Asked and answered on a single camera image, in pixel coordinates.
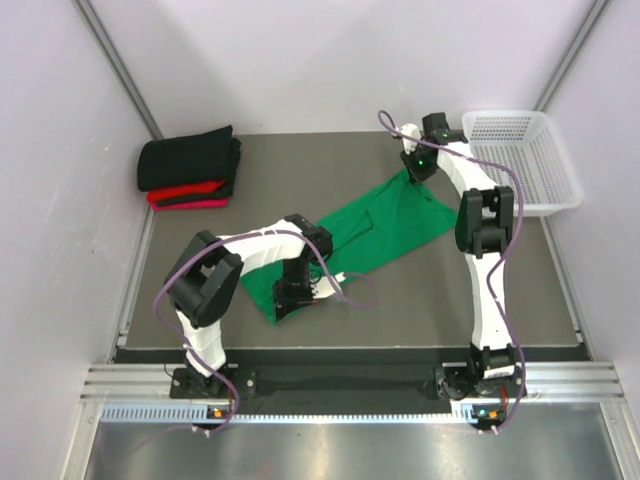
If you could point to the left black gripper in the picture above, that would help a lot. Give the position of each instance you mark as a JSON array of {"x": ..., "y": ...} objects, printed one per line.
[{"x": 284, "y": 302}]

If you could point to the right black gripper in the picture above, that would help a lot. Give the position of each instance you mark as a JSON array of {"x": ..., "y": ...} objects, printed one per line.
[{"x": 416, "y": 176}]

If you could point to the green t-shirt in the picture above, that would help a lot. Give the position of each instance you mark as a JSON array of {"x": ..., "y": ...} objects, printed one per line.
[{"x": 388, "y": 222}]

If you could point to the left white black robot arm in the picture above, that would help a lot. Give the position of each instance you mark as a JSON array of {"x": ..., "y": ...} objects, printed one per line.
[{"x": 202, "y": 283}]

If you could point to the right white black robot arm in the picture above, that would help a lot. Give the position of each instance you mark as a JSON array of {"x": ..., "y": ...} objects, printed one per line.
[{"x": 486, "y": 224}]

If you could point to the white perforated plastic basket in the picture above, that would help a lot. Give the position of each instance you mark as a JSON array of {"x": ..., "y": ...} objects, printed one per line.
[{"x": 529, "y": 144}]

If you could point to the folded pink t-shirt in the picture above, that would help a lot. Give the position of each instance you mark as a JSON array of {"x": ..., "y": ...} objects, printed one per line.
[{"x": 196, "y": 205}]

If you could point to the folded black t-shirt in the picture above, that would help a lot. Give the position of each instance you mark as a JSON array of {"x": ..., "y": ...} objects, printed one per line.
[{"x": 186, "y": 160}]

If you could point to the folded red t-shirt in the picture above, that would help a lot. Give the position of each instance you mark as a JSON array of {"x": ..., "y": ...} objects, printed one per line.
[{"x": 169, "y": 193}]

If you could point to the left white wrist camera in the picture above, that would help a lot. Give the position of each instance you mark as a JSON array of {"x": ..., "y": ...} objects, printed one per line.
[{"x": 325, "y": 287}]

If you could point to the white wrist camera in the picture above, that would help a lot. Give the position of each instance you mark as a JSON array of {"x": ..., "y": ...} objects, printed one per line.
[
  {"x": 410, "y": 135},
  {"x": 325, "y": 287}
]

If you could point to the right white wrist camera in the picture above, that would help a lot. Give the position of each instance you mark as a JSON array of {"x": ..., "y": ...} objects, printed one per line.
[{"x": 410, "y": 135}]

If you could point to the aluminium frame rail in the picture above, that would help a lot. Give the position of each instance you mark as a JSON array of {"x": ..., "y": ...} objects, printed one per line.
[{"x": 547, "y": 382}]

